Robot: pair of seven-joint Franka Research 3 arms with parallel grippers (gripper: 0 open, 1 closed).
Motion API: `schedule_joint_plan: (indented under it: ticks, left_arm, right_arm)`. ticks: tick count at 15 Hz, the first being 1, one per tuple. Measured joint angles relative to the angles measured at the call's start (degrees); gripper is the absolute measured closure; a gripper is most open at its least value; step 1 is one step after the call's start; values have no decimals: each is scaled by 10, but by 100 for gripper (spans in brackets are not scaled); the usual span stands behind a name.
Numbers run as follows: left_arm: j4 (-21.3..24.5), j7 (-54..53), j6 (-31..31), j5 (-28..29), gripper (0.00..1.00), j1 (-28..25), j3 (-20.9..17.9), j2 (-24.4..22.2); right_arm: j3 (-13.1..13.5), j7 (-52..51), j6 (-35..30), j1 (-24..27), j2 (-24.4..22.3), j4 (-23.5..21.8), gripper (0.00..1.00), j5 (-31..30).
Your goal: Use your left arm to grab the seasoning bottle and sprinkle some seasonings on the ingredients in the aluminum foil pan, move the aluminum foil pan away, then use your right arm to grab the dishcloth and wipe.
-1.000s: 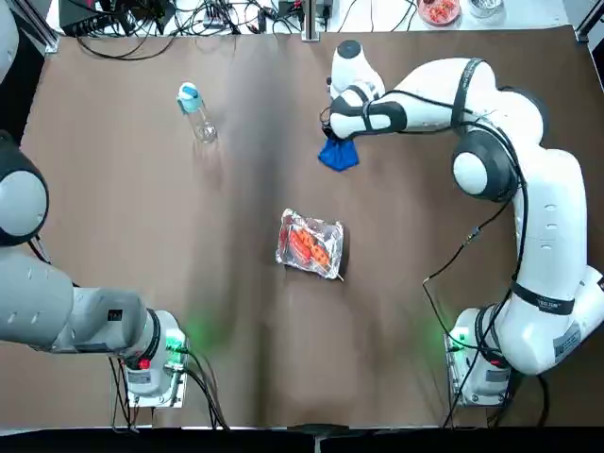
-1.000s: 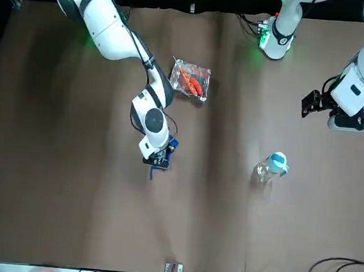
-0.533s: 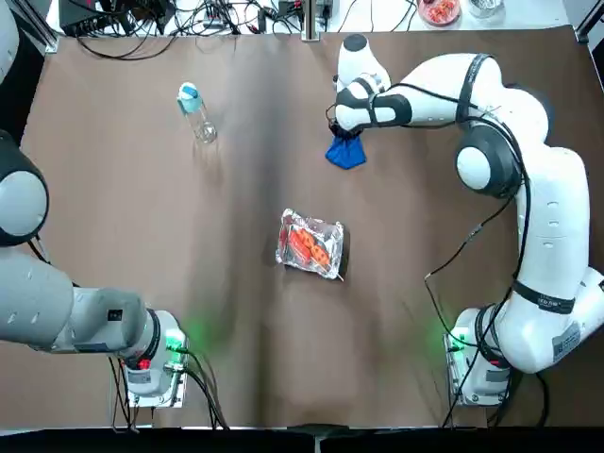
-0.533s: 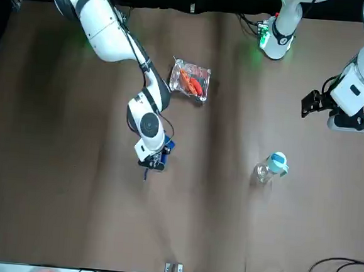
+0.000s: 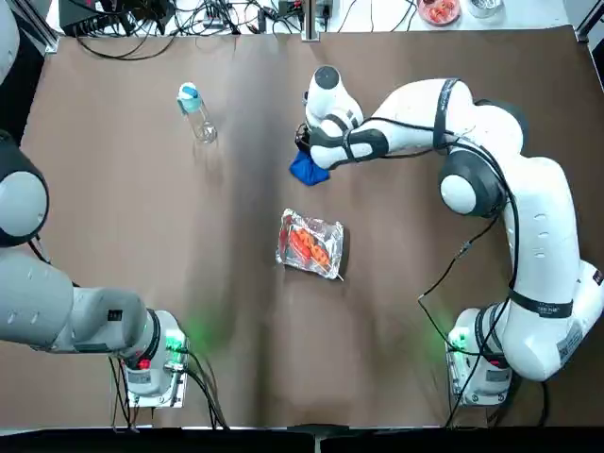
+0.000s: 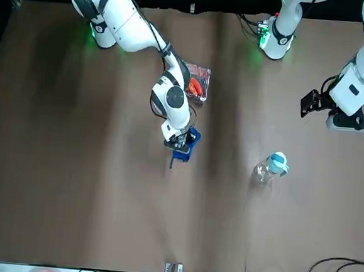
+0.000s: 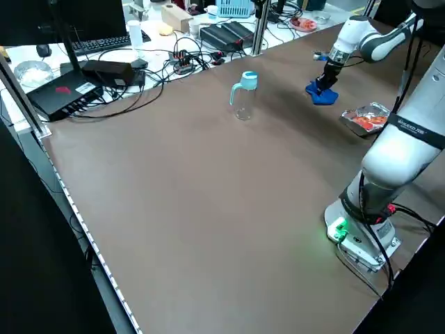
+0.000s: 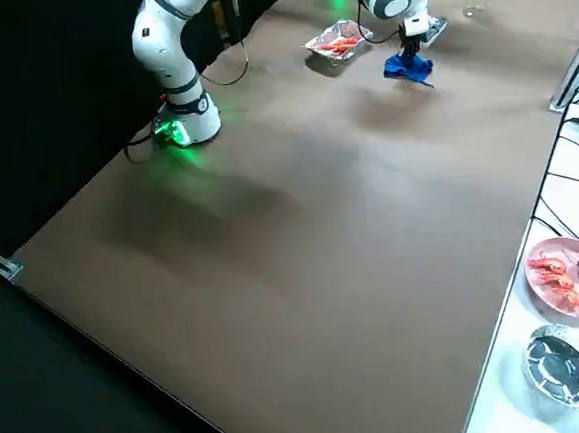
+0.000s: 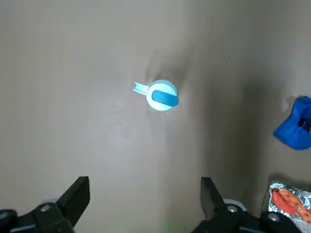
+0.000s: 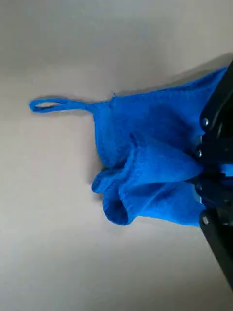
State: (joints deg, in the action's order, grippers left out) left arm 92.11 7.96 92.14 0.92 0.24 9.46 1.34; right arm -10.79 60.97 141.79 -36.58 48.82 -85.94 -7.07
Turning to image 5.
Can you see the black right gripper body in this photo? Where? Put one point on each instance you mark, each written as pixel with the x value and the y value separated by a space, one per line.
pixel 307 141

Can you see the blue dishcloth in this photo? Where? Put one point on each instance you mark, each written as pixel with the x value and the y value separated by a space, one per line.
pixel 309 172

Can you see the clear seasoning bottle blue cap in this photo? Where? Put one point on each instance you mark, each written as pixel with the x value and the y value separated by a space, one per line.
pixel 198 118

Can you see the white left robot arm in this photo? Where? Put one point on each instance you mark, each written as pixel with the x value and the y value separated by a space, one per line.
pixel 28 292

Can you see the red sausage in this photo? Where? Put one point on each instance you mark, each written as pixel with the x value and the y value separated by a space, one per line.
pixel 283 240

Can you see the orange sausage skewer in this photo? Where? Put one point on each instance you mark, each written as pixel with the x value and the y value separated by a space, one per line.
pixel 309 247

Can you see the black power supply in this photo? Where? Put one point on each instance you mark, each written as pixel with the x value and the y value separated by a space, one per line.
pixel 292 6

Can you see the power strip red switches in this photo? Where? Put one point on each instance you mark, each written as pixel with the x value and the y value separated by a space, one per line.
pixel 214 21

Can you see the red plate of food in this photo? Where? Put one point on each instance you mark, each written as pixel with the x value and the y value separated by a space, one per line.
pixel 439 11

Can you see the small glass bowl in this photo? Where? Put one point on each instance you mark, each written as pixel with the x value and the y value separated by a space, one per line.
pixel 486 7

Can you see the silver aluminium post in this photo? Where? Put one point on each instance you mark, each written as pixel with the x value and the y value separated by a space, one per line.
pixel 313 21

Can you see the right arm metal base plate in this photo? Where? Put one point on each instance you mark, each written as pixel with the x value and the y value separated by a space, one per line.
pixel 460 377

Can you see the aluminium frame bar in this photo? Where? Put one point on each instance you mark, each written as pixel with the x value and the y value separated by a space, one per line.
pixel 45 33
pixel 590 21

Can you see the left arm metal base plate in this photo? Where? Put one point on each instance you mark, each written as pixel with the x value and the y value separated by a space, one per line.
pixel 177 398

